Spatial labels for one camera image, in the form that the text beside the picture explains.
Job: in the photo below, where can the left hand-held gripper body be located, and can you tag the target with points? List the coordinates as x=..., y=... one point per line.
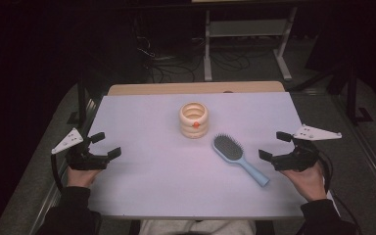
x=78, y=160

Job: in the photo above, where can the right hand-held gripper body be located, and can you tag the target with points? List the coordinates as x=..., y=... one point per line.
x=298, y=158

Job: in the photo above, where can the blue hairbrush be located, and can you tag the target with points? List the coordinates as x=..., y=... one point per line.
x=230, y=151

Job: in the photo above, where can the cream ribbed cup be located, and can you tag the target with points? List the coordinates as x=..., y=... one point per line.
x=194, y=125

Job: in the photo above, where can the person's left hand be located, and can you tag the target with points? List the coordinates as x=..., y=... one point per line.
x=80, y=178

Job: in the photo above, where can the person's right hand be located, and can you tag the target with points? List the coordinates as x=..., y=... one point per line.
x=310, y=184

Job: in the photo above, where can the black metal stand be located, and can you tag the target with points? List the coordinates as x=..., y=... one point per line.
x=352, y=94
x=81, y=101

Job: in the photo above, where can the white table cover sheet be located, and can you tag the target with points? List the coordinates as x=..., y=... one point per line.
x=150, y=176

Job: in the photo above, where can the person's lap in light trousers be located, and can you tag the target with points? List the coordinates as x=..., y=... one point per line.
x=197, y=227

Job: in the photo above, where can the white metal desk frame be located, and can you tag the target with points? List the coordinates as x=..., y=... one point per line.
x=246, y=28

